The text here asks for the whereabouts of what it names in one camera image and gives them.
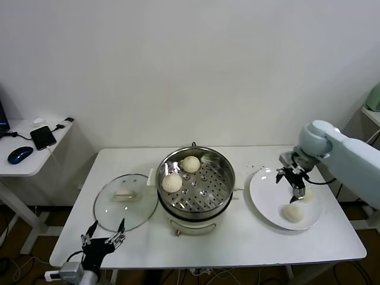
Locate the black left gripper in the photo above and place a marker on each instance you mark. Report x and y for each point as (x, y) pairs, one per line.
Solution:
(96, 246)

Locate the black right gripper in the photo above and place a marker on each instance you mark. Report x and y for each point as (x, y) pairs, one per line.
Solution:
(294, 175)

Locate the white steamed baozi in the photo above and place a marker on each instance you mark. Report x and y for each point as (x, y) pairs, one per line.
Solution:
(190, 164)
(309, 196)
(292, 213)
(172, 182)

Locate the round glass pot lid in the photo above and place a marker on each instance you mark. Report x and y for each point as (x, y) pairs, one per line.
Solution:
(133, 210)

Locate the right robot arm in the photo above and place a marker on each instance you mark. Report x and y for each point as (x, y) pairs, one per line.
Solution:
(356, 160)

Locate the stainless steel steamer basket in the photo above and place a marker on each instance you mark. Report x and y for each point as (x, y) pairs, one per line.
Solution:
(219, 196)

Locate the steel steamer pot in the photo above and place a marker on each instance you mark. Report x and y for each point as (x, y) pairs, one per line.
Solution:
(193, 224)

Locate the white round plate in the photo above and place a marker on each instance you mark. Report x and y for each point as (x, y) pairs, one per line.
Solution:
(267, 202)

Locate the white side desk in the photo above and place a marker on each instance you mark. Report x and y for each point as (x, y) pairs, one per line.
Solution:
(23, 169)

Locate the white power strip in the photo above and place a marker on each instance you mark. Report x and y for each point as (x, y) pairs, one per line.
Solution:
(202, 270)

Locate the white shelf table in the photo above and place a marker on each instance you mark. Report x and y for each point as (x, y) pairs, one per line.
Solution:
(372, 117)

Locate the black smartphone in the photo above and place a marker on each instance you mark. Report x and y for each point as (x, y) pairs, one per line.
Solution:
(43, 137)

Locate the blue computer mouse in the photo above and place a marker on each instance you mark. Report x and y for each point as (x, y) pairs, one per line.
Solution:
(19, 155)

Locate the pale green appliance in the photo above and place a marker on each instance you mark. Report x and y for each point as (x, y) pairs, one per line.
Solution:
(373, 99)

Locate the small white earbud case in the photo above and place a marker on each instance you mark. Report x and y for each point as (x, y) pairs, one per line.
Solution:
(38, 120)

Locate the black laptop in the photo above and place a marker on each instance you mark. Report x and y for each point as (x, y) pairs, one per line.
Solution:
(3, 118)

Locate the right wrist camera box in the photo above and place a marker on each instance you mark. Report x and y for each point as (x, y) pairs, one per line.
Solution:
(286, 157)

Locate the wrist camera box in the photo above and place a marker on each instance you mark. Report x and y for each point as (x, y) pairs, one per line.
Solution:
(286, 157)
(71, 270)

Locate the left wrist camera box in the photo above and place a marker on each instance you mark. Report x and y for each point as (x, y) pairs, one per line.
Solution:
(71, 270)

